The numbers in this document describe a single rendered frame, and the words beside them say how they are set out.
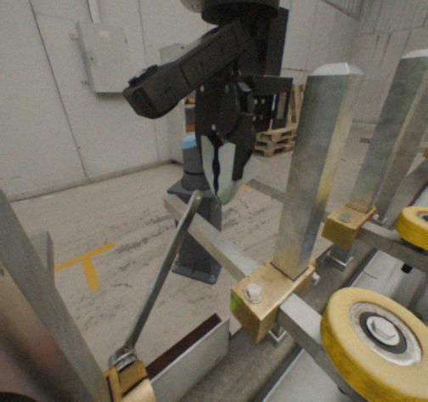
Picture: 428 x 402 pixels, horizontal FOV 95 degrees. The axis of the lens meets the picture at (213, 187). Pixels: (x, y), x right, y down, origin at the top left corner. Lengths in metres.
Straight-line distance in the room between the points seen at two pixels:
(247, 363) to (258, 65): 0.41
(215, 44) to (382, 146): 0.35
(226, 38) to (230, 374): 0.42
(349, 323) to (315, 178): 0.13
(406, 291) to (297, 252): 0.51
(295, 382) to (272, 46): 0.52
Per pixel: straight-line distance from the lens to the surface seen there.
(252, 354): 0.42
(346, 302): 0.24
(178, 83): 0.17
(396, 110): 0.45
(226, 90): 0.20
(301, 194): 0.23
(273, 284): 0.29
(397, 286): 0.75
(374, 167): 0.47
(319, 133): 0.21
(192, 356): 0.33
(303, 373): 0.52
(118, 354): 0.26
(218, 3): 0.21
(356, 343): 0.22
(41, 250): 0.41
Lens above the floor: 1.08
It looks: 27 degrees down
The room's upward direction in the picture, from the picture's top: straight up
